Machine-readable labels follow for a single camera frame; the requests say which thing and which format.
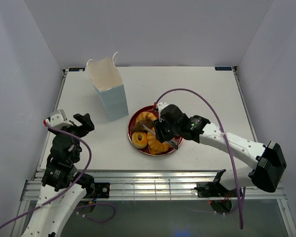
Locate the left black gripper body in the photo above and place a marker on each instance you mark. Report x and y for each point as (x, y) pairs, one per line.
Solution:
(76, 131)

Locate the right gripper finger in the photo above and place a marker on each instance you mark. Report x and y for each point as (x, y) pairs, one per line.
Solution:
(164, 136)
(160, 126)

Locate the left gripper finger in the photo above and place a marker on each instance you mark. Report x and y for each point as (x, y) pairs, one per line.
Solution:
(88, 125)
(80, 118)

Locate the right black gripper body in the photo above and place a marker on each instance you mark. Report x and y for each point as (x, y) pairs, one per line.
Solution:
(173, 130)

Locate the dark brown bread piece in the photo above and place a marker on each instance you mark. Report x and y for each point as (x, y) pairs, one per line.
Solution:
(137, 128)

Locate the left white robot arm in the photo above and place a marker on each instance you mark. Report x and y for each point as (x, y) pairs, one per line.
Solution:
(62, 186)

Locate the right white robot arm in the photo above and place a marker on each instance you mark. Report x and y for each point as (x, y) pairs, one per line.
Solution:
(265, 164)

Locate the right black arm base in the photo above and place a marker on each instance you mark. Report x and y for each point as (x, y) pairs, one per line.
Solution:
(212, 189)

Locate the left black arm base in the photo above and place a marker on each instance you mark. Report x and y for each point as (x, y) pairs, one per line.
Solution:
(98, 190)

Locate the golden croissant bread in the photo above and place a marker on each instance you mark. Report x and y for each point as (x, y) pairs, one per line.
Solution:
(146, 117)

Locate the light blue paper bag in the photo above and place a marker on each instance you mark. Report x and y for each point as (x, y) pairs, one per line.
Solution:
(109, 86)

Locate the dark red round plate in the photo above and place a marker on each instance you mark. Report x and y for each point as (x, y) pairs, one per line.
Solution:
(132, 122)

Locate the small glazed donut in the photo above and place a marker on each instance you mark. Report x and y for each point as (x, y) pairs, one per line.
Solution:
(139, 140)

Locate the left blue table label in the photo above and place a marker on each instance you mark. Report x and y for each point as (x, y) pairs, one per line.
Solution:
(76, 69)

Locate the blue table label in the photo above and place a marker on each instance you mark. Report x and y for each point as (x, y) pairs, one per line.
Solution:
(223, 68)
(76, 69)

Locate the right blue table label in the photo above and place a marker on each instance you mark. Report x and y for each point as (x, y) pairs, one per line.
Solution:
(223, 68)

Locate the large fluted ring bread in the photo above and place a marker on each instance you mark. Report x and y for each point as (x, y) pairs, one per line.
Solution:
(154, 146)

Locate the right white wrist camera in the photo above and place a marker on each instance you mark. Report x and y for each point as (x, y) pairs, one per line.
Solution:
(158, 107)

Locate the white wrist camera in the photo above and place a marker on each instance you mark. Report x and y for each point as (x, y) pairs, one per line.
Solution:
(158, 107)
(58, 120)

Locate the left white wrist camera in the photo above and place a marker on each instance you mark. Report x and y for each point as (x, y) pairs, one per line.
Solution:
(58, 120)

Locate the aluminium frame rail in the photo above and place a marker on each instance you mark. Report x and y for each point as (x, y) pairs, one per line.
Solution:
(136, 186)

